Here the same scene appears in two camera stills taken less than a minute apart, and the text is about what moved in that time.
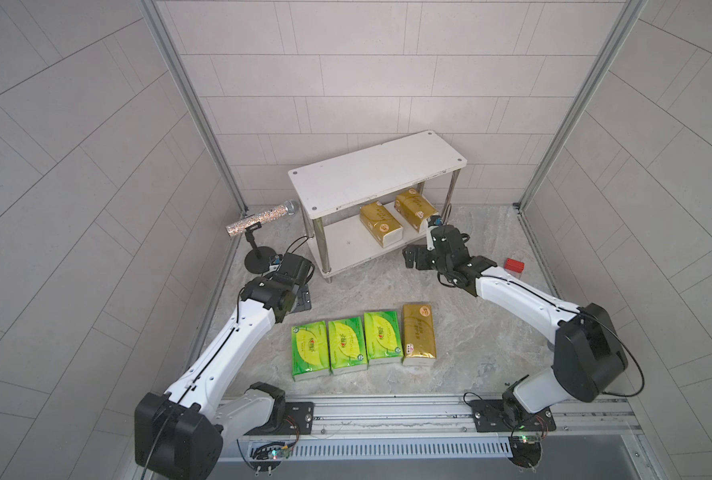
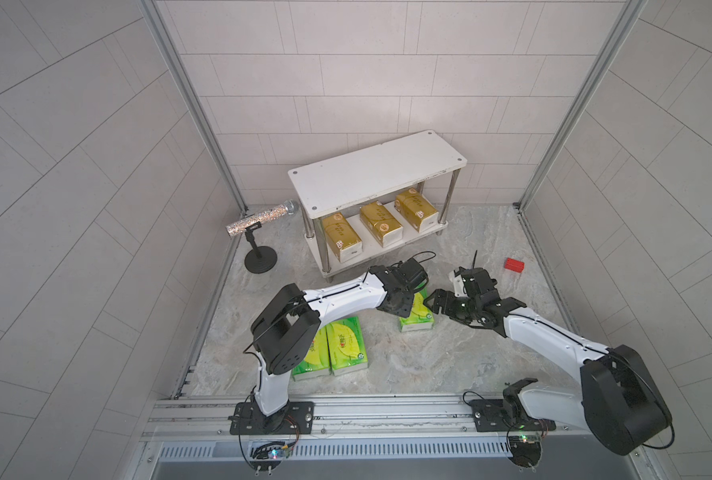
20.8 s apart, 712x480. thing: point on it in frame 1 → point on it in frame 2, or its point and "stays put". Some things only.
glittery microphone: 289,208 stays put
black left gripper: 302,297 → 406,309
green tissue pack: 382,337 → 421,317
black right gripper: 421,259 → 446,307
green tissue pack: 346,345 stays put
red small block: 514,267 stays put
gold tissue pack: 380,224 stays put
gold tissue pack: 414,208 stays put
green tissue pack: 310,351 stays put
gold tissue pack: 418,334 → 342,238
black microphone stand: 258,259 stays put
